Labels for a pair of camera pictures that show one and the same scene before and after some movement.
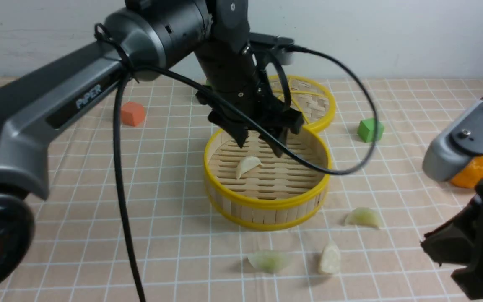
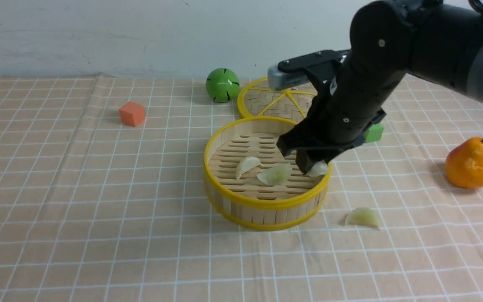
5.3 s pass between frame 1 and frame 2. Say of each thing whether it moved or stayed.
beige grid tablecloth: stayed
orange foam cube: stayed
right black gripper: moved
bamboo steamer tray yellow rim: stayed
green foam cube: stayed
